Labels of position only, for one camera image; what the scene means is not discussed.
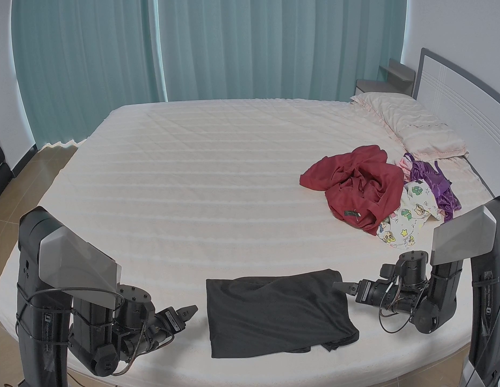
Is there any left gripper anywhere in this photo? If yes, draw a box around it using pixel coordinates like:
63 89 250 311
155 305 199 338

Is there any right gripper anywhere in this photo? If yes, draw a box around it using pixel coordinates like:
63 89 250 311
332 279 390 306

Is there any black T-shirt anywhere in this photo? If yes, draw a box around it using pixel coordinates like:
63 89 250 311
206 269 360 359

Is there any bed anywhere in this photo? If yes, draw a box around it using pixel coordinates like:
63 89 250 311
0 48 500 387

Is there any white printed garment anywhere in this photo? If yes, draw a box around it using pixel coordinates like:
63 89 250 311
376 180 442 250

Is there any dark red garment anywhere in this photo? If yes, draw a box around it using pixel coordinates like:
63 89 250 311
299 145 404 236

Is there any pink garment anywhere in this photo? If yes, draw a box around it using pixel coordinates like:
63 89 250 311
396 153 415 182

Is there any purple satin garment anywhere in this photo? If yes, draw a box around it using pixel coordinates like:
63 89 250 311
407 153 463 223

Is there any pale pink pillow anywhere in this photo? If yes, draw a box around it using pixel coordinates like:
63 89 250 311
350 91 469 160

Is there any grey bedside table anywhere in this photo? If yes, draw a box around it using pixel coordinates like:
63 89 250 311
355 58 416 96

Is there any blue-green curtain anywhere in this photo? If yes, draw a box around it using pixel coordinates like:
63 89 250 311
155 0 408 102
12 0 168 149

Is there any black cable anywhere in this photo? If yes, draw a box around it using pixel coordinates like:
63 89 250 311
378 297 416 334
113 323 174 377
16 289 126 317

